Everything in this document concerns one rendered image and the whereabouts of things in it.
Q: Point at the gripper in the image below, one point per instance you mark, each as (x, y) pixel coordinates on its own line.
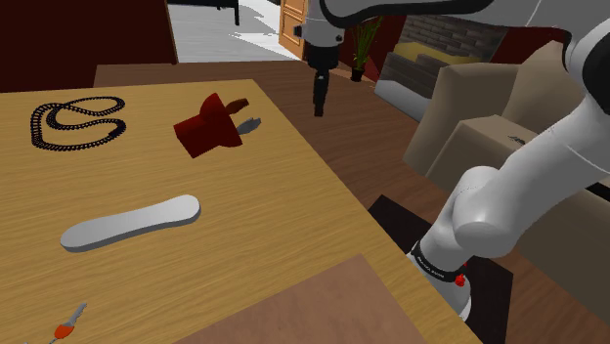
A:
(321, 56)

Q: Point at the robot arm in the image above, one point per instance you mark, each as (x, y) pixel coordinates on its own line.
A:
(533, 167)

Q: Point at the green potted plant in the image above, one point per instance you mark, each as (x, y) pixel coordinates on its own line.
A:
(363, 40)

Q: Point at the orange wooden door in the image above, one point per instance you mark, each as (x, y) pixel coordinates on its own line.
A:
(291, 26)

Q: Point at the grey utensil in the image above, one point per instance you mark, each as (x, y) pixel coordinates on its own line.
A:
(248, 125)

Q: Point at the grey sofa with yellow cushion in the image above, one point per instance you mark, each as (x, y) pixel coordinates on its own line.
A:
(410, 71)

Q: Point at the dark red block holder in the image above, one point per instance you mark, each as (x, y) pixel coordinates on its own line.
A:
(209, 128)

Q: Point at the light wooden table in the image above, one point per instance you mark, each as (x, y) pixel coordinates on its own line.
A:
(248, 200)

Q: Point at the black furniture piece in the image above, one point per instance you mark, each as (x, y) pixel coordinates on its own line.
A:
(209, 4)

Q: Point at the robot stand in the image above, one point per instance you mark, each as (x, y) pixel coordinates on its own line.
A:
(400, 224)

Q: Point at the brown flat mat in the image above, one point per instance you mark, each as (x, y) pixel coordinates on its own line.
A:
(314, 305)

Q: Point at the long flat white object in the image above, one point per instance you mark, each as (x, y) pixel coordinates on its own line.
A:
(128, 223)

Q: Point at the dark red cabinet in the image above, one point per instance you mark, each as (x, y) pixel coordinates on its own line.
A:
(81, 38)

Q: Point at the key with orange head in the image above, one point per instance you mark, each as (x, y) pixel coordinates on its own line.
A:
(66, 327)

